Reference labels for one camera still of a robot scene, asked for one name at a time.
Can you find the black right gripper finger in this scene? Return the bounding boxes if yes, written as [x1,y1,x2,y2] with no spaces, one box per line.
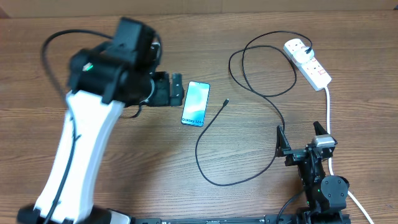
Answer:
[275,126,291,157]
[313,121,328,136]

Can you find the blue Galaxy smartphone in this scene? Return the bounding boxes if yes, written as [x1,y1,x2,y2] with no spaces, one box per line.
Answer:
[181,82,210,127]

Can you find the black USB charging cable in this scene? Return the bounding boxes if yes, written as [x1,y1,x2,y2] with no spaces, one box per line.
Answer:
[195,30,313,187]

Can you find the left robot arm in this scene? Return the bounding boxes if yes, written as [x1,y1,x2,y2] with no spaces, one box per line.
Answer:
[17,17,184,224]

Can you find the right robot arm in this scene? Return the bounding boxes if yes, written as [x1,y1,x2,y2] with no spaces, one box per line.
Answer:
[275,121,351,223]

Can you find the white charger plug adapter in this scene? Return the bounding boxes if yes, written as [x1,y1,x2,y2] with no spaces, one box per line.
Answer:
[293,48,315,65]

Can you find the white power strip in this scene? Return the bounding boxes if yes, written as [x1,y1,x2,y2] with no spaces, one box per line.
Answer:
[284,39,331,91]

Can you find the white power strip cord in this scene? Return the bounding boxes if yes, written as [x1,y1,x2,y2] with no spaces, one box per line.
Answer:
[323,86,375,224]

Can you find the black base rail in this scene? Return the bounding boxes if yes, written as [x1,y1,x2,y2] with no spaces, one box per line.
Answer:
[130,213,351,224]

